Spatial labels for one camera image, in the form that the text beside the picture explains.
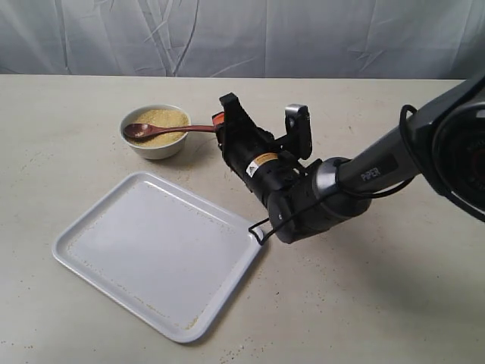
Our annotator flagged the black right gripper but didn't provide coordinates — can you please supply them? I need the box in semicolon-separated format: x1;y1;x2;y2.
211;93;308;197

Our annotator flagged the dark red wooden spoon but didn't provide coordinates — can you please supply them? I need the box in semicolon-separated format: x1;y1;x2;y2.
123;123;221;140

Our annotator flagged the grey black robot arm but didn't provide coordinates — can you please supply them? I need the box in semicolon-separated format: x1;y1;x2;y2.
212;74;484;243

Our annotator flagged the yellowish-brown powder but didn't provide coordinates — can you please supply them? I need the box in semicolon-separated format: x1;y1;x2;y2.
124;109;189;148

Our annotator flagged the white ceramic bowl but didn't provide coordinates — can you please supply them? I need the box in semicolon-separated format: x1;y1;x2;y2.
120;105;191;160

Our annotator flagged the white rectangular plastic tray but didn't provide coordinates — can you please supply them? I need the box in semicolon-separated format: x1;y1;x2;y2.
52;172;263;344

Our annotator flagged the white wrinkled backdrop curtain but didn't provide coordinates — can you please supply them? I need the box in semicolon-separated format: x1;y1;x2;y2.
1;1;484;79

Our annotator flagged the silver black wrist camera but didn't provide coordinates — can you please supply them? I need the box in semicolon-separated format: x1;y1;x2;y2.
283;104;312;160

